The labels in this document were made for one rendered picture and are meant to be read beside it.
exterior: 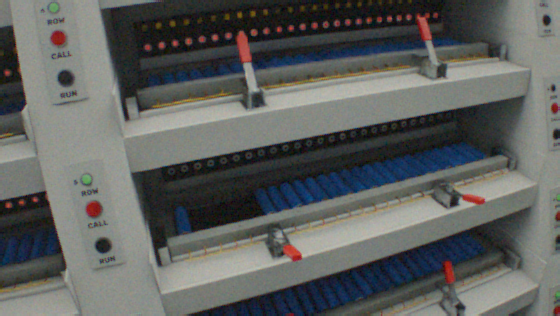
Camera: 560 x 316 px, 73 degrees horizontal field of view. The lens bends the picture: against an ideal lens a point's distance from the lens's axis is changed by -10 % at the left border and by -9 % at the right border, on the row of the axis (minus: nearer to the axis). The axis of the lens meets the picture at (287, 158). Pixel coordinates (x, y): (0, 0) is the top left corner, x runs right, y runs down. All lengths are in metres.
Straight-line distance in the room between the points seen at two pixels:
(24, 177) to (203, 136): 0.21
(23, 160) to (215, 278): 0.26
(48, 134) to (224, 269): 0.26
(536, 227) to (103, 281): 0.67
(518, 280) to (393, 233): 0.32
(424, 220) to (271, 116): 0.27
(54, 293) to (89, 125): 0.22
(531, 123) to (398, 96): 0.27
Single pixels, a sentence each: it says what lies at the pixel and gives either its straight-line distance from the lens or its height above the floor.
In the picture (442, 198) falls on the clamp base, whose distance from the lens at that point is 0.65.
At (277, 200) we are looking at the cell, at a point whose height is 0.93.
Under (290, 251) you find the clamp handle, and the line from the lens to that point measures 0.48.
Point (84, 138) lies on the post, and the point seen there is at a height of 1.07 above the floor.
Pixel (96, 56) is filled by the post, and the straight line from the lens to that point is 0.49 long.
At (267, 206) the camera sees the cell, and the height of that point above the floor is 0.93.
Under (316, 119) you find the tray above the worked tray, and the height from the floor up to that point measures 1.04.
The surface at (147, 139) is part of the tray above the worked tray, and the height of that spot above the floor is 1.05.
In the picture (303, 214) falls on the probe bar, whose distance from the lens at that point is 0.57.
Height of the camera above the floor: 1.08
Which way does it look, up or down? 9 degrees down
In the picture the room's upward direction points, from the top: 9 degrees counter-clockwise
